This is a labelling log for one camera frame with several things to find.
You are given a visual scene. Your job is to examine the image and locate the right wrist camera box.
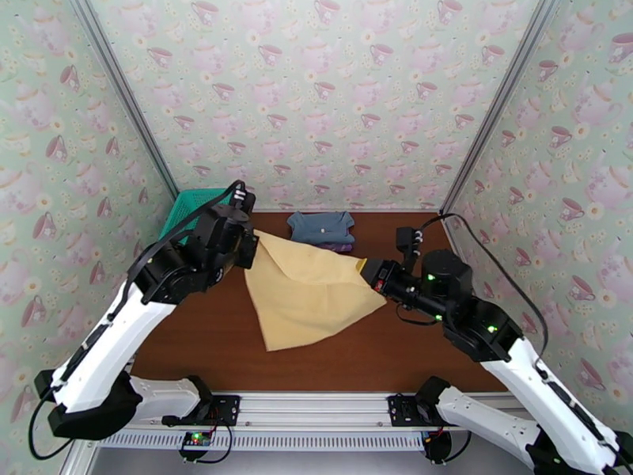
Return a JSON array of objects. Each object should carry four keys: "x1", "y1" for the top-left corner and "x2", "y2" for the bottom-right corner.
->
[{"x1": 395, "y1": 226, "x2": 425, "y2": 257}]

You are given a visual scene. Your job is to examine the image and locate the aluminium frame post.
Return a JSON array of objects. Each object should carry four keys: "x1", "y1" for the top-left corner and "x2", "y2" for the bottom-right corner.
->
[
  {"x1": 66, "y1": 0, "x2": 180, "y2": 199},
  {"x1": 438, "y1": 0, "x2": 566, "y2": 218}
]

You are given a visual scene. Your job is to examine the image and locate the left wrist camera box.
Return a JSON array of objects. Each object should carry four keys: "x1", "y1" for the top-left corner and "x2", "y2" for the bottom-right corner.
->
[{"x1": 231, "y1": 188, "x2": 256, "y2": 214}]

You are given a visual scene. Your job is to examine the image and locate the blue tank top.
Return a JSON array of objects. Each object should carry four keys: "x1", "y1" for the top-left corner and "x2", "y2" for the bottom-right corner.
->
[{"x1": 286, "y1": 211, "x2": 357, "y2": 245}]

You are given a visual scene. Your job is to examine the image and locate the black circuit board mount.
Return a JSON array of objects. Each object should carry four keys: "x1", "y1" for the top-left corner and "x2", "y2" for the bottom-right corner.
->
[{"x1": 177, "y1": 446, "x2": 216, "y2": 464}]

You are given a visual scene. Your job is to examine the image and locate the green lit circuit board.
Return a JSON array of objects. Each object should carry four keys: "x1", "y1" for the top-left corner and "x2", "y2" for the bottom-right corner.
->
[{"x1": 180, "y1": 431, "x2": 214, "y2": 451}]

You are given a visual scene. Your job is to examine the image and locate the teal plastic laundry basket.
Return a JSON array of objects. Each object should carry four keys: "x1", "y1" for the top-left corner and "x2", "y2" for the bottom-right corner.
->
[{"x1": 157, "y1": 189, "x2": 236, "y2": 248}]

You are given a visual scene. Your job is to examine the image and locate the aluminium back edge strip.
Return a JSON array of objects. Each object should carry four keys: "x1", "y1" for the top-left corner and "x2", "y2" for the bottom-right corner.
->
[{"x1": 254, "y1": 207, "x2": 442, "y2": 214}]

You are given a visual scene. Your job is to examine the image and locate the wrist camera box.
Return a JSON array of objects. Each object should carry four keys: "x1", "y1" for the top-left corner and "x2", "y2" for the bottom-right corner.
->
[
  {"x1": 395, "y1": 226, "x2": 425, "y2": 257},
  {"x1": 231, "y1": 188, "x2": 256, "y2": 214}
]

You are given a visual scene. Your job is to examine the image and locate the left aluminium frame post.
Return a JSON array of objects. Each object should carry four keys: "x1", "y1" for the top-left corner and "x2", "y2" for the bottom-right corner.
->
[{"x1": 66, "y1": 0, "x2": 180, "y2": 199}]

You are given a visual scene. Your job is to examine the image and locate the right aluminium frame post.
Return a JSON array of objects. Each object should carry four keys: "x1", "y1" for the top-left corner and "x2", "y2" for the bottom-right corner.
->
[{"x1": 438, "y1": 0, "x2": 566, "y2": 218}]

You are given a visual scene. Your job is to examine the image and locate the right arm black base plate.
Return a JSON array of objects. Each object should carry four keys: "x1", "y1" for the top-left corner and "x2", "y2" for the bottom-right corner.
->
[{"x1": 387, "y1": 394, "x2": 431, "y2": 428}]

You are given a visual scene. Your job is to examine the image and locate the tan yellow cloth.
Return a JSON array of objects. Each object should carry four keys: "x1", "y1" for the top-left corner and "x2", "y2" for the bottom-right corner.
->
[{"x1": 244, "y1": 229, "x2": 389, "y2": 352}]

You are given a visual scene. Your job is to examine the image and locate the perforated white cable tray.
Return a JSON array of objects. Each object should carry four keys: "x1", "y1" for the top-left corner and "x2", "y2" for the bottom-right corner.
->
[{"x1": 96, "y1": 430, "x2": 427, "y2": 452}]

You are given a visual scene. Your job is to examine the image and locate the aluminium mounting rail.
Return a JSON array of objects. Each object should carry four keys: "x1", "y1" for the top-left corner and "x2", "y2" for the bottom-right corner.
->
[{"x1": 96, "y1": 391, "x2": 525, "y2": 432}]

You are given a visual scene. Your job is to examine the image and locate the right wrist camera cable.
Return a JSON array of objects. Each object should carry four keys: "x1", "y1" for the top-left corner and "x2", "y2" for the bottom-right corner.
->
[{"x1": 420, "y1": 212, "x2": 550, "y2": 361}]

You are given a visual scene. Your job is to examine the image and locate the right base black cable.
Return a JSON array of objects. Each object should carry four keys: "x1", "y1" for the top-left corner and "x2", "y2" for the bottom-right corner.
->
[{"x1": 445, "y1": 428, "x2": 473, "y2": 462}]

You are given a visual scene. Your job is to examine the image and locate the left base black cable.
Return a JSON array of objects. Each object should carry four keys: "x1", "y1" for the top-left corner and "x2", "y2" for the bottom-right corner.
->
[{"x1": 165, "y1": 423, "x2": 236, "y2": 465}]

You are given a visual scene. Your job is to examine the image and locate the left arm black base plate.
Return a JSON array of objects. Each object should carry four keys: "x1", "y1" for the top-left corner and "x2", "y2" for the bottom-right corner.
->
[{"x1": 197, "y1": 394, "x2": 242, "y2": 427}]

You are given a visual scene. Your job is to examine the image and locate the base black cable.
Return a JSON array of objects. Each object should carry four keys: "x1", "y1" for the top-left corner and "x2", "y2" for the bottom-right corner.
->
[
  {"x1": 445, "y1": 428, "x2": 473, "y2": 462},
  {"x1": 165, "y1": 423, "x2": 236, "y2": 465}
]

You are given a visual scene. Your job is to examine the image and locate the black round mount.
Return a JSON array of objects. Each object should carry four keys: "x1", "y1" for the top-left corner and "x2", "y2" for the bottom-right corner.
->
[{"x1": 421, "y1": 431, "x2": 453, "y2": 465}]

